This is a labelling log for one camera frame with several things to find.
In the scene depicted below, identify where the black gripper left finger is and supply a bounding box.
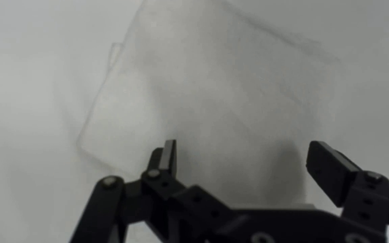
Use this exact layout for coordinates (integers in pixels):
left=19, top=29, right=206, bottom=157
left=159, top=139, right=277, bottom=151
left=70, top=139, right=228, bottom=243

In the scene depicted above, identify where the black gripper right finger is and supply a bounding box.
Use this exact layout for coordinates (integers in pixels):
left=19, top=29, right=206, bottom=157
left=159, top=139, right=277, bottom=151
left=305, top=139, right=389, bottom=243

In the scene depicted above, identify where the white towel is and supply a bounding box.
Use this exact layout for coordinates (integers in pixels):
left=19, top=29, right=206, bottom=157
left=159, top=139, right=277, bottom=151
left=75, top=0, right=345, bottom=209

